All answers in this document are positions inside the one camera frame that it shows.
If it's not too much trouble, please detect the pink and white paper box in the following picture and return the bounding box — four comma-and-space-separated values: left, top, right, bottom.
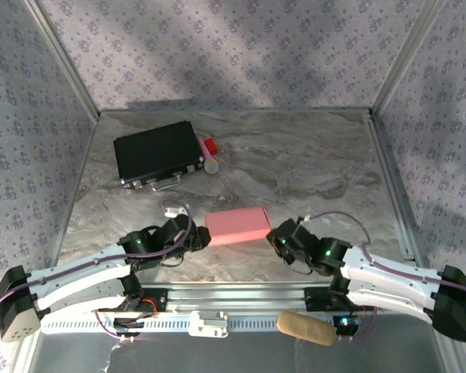
204, 205, 272, 248

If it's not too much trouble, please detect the pink toy microphone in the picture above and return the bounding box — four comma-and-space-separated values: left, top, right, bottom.
196, 135, 221, 175

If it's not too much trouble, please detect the tan foam roll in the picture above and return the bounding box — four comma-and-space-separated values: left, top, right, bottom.
276, 310, 339, 347

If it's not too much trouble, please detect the small circuit board with LED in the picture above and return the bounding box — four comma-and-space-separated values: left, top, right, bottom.
332, 315, 361, 337

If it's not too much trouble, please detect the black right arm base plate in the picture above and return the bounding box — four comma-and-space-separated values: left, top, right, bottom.
303, 286, 376, 314

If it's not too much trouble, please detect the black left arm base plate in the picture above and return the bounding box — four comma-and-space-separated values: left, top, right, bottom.
116, 286, 169, 314

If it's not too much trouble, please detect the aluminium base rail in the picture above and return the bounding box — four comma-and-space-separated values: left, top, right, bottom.
26, 282, 450, 316

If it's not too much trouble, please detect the white slotted cable duct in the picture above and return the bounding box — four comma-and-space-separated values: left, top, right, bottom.
40, 312, 337, 335

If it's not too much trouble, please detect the white plastic clip bracket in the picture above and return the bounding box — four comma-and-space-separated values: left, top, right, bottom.
188, 309, 230, 338

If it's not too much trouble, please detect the black briefcase with metal handle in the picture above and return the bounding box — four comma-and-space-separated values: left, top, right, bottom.
113, 120, 206, 192

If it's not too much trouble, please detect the aluminium side floor rail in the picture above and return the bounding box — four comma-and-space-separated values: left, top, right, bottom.
37, 112, 102, 287
367, 110, 463, 373

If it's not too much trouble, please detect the aluminium rear floor rail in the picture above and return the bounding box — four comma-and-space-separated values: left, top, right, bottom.
99, 108, 374, 116

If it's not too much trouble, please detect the aluminium corner post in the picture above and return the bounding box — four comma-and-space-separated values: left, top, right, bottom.
23, 0, 101, 117
370, 0, 447, 117

